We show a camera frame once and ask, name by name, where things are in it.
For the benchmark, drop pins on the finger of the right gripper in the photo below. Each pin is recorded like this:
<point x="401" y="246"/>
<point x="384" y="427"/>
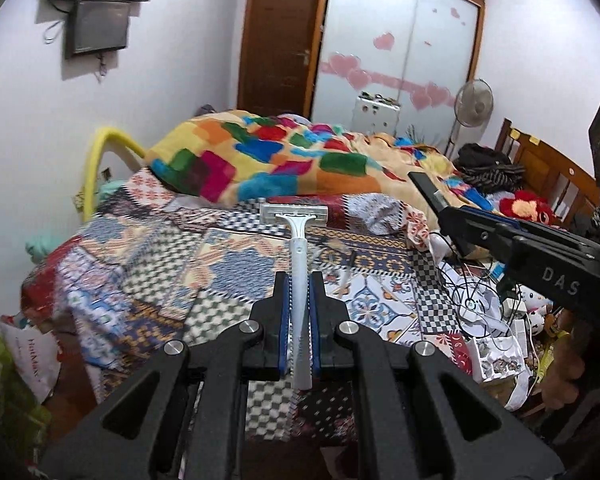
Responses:
<point x="430" y="192"/>
<point x="543" y="238"/>

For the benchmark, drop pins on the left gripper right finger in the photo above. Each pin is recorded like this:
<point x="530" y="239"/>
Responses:
<point x="319" y="333"/>

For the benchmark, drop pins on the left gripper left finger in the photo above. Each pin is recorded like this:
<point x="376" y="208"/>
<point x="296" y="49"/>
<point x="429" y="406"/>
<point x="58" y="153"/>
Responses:
<point x="281" y="298"/>

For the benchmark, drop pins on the white disposable razor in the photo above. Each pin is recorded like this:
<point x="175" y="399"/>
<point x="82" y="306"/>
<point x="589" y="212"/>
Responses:
<point x="297" y="217"/>

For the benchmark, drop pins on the red plush toy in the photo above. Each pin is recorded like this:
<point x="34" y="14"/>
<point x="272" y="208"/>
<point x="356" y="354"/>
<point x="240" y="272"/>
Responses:
<point x="526" y="205"/>

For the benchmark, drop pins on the white pump bottle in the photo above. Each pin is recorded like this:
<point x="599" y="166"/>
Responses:
<point x="440" y="246"/>

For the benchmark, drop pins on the white kitty plush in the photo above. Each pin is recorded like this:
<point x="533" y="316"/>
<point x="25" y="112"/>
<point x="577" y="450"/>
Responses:
<point x="536" y="308"/>

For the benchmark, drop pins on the wooden headboard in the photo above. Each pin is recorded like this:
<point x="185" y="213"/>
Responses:
<point x="568" y="188"/>

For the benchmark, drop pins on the white standing fan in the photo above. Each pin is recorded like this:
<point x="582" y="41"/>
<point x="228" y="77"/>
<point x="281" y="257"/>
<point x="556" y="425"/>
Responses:
<point x="472" y="109"/>

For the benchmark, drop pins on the patterned patchwork bed cover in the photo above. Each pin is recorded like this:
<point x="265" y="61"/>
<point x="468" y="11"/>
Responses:
<point x="153" y="265"/>

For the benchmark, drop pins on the white small cabinet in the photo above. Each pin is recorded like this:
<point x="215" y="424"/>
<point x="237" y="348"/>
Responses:
<point x="373" y="113"/>

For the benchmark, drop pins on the colourful patchwork fleece blanket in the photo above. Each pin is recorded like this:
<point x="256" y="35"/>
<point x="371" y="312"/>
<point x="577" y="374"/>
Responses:
<point x="234" y="156"/>

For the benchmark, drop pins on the white sliding wardrobe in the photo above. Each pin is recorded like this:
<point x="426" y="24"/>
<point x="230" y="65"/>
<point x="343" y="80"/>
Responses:
<point x="417" y="52"/>

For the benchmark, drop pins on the white shopping bag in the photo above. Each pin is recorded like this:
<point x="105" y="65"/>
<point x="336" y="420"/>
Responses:
<point x="35" y="354"/>

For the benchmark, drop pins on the brown wooden door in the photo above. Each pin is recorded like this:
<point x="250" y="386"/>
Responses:
<point x="278" y="55"/>

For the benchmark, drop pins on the small black wall monitor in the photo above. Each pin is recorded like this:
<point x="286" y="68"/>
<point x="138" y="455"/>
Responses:
<point x="96" y="26"/>

